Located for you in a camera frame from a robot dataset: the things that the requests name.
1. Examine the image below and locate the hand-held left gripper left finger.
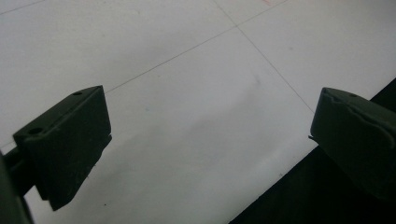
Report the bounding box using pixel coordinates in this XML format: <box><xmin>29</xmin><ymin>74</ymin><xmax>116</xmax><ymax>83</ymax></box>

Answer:
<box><xmin>12</xmin><ymin>85</ymin><xmax>113</xmax><ymax>212</ymax></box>

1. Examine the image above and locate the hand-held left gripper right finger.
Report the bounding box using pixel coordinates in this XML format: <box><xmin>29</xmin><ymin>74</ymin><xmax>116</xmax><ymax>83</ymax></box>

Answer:
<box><xmin>308</xmin><ymin>87</ymin><xmax>396</xmax><ymax>202</ymax></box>

